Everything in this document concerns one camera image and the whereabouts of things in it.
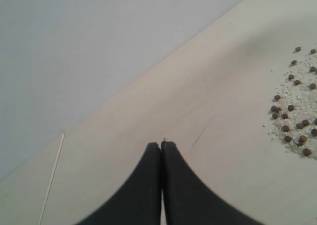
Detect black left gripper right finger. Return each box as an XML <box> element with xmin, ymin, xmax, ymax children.
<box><xmin>161</xmin><ymin>140</ymin><xmax>250</xmax><ymax>225</ymax></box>

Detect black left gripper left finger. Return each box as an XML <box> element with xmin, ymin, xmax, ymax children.
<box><xmin>79</xmin><ymin>142</ymin><xmax>161</xmax><ymax>225</ymax></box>

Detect thin white rod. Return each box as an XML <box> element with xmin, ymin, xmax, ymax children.
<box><xmin>38</xmin><ymin>132</ymin><xmax>66</xmax><ymax>225</ymax></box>

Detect pile of grains and pellets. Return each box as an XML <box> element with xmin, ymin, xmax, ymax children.
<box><xmin>268</xmin><ymin>46</ymin><xmax>317</xmax><ymax>159</ymax></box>

